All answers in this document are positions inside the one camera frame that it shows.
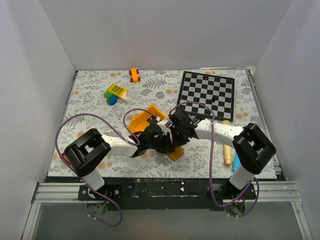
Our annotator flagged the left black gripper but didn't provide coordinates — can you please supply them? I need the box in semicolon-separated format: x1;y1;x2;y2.
146;132;175;155

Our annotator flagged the tan leather card holder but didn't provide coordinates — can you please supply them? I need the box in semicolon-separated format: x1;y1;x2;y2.
167;146;184;162

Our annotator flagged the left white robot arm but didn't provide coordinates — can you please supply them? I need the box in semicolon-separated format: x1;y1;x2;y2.
63;124;175;200

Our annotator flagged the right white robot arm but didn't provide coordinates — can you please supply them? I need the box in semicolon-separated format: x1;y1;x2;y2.
169;109;277;199

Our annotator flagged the yellow plastic bin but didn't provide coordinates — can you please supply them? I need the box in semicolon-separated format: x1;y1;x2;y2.
124;104;168;134

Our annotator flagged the floral table mat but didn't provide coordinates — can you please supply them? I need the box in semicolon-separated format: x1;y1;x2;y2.
48;69;276;180

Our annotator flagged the black white chessboard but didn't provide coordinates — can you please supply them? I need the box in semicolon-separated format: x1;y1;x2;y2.
177;71;235;122

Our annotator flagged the beige toy microphone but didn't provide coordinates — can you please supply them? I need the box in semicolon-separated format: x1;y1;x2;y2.
221;119;233;166

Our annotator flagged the yellow green toy block house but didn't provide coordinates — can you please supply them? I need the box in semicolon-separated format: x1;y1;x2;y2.
103;83;129;106

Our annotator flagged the blue toy microphone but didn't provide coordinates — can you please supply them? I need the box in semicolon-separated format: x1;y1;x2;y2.
231;153;241;172

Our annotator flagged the orange toy car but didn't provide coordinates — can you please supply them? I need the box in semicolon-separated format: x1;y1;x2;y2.
129;68;141;83

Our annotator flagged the red toy block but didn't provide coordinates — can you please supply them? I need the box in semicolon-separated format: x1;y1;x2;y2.
61;153;71;166

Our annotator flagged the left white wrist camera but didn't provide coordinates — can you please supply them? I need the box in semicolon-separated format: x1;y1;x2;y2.
157;118;172;135

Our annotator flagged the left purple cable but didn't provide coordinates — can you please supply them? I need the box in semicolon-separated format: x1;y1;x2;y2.
54;107;161;228

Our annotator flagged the purple cable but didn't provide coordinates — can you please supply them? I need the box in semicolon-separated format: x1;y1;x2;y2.
169;101;260;218
54;107;161;228

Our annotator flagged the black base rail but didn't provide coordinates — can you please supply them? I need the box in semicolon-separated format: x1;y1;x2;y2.
74;176;256;212

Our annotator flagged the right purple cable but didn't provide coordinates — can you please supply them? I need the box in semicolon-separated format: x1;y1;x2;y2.
169;101;260;218

